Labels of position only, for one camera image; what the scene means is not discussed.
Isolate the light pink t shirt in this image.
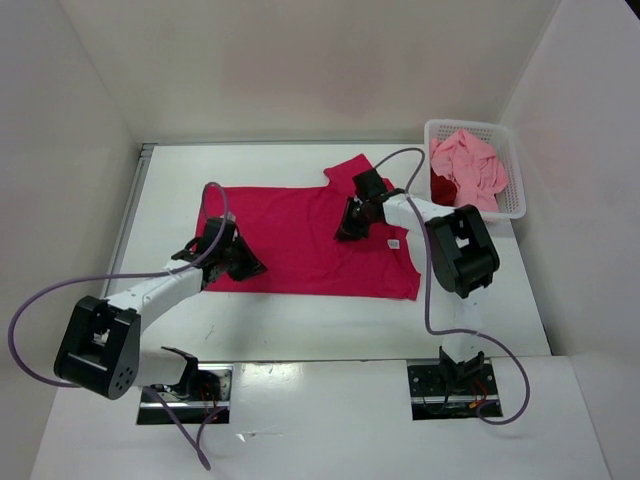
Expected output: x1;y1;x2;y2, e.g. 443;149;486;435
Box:
429;129;509;213

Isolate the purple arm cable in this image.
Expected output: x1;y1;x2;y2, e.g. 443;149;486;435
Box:
374;148;531;426
8;182;232;472

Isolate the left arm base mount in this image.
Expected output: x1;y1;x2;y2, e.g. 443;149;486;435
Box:
136;363;234;426

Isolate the dark red t shirt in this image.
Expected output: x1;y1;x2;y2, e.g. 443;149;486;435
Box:
431;170;457;206

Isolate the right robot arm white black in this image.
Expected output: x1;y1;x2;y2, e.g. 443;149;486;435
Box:
335;169;500;394

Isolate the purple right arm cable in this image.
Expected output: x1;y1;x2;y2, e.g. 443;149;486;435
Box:
374;148;531;426

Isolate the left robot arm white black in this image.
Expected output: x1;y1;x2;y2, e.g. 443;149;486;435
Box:
54;218;267;400

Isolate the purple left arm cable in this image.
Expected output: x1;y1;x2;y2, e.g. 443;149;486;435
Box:
8;182;232;472

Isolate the white plastic laundry basket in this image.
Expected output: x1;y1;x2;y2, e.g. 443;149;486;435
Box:
424;119;526;221

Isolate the magenta t shirt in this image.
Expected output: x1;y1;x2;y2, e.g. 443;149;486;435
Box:
205;154;420;301

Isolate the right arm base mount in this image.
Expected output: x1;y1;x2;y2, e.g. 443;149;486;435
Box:
406;360;503;421

